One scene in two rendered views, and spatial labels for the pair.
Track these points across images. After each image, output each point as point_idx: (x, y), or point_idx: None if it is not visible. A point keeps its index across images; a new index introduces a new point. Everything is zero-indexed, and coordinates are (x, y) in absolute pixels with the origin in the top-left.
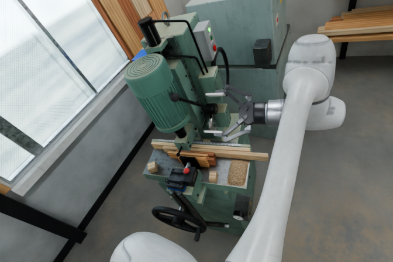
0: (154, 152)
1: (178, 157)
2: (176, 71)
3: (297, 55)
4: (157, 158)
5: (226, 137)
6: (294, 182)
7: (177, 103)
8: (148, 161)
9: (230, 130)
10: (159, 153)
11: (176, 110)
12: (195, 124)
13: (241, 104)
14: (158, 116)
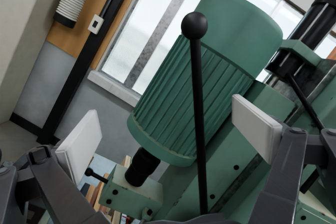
0: (113, 164)
1: (90, 184)
2: (263, 93)
3: None
4: (101, 165)
5: (20, 178)
6: None
7: (189, 103)
8: (98, 155)
9: (47, 187)
10: (110, 169)
11: (173, 106)
12: (161, 211)
13: (273, 220)
14: (153, 80)
